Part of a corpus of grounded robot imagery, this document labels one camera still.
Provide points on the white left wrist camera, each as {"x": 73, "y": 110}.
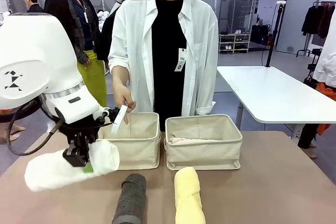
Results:
{"x": 119, "y": 119}

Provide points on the pink towel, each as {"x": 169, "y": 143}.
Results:
{"x": 189, "y": 140}

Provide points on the person's right forearm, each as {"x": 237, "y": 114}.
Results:
{"x": 119, "y": 77}

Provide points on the grey towel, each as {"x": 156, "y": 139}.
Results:
{"x": 130, "y": 200}

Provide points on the clothes rack with dark garments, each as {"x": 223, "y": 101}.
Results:
{"x": 317, "y": 22}

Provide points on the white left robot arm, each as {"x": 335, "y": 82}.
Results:
{"x": 34, "y": 64}

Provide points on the black case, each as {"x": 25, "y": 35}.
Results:
{"x": 260, "y": 33}

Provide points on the white towel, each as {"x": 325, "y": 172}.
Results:
{"x": 57, "y": 171}

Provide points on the person in white shirt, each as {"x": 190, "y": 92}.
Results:
{"x": 136, "y": 51}

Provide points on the mannequin feet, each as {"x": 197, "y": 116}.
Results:
{"x": 13, "y": 132}

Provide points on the person's right hand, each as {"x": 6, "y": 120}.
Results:
{"x": 123, "y": 98}

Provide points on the yellow towel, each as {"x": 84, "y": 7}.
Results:
{"x": 187, "y": 195}

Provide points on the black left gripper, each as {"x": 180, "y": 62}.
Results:
{"x": 84, "y": 129}

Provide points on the beige fabric basket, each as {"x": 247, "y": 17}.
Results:
{"x": 139, "y": 148}
{"x": 202, "y": 153}

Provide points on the black camera tripod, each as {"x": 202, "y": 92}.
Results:
{"x": 273, "y": 37}

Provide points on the white shoe rack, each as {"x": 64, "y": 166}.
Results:
{"x": 233, "y": 43}

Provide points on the black stool cart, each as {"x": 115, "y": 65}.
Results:
{"x": 313, "y": 58}

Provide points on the person in yellow apron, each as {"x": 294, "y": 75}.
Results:
{"x": 89, "y": 37}

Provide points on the figure in white coat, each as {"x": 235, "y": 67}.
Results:
{"x": 328, "y": 61}

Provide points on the white paper name tag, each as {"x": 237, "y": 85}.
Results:
{"x": 180, "y": 60}

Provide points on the man in black cap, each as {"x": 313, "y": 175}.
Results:
{"x": 32, "y": 2}

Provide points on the large white table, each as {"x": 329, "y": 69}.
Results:
{"x": 262, "y": 90}

